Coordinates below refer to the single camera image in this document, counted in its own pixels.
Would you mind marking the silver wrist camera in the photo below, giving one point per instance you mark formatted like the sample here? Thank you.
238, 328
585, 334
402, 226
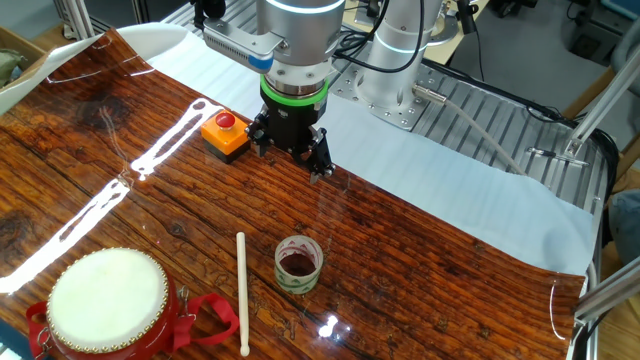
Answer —
235, 45

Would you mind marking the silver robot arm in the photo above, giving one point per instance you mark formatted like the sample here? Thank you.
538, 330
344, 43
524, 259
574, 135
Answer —
300, 30

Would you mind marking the white cloth sheet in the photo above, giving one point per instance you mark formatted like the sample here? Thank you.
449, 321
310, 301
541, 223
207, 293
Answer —
450, 175

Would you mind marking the short aluminium profile bar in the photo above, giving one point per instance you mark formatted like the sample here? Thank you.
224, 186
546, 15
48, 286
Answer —
610, 295

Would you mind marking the orange emergency stop button box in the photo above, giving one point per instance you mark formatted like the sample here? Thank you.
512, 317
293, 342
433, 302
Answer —
225, 140

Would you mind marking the cardboard box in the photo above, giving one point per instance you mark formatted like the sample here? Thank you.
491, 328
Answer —
30, 50

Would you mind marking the aluminium frame posts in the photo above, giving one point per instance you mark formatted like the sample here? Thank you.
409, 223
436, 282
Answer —
80, 17

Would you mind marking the glossy wood pattern mat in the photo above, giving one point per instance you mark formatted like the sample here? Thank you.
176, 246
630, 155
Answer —
400, 250

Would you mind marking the white wooden drumstick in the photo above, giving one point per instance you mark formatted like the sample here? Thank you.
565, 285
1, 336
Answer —
242, 290

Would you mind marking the red drum with white skin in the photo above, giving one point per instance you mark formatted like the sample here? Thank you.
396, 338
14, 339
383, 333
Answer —
107, 297

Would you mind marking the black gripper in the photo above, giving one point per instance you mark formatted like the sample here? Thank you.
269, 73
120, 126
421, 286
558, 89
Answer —
292, 122

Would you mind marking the printed tape roll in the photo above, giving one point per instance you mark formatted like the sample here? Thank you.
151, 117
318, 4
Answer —
295, 285

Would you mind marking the black mount post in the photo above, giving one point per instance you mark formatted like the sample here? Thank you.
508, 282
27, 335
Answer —
466, 15

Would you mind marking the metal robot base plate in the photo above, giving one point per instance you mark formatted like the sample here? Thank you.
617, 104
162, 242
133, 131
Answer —
395, 117

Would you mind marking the black foam microphone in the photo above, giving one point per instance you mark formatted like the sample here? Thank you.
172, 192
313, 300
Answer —
212, 7

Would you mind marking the slanted aluminium profile bar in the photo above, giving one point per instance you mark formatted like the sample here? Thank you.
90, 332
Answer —
600, 107

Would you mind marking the dark equipment box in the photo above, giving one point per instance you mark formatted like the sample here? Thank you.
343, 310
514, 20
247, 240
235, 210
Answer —
587, 45

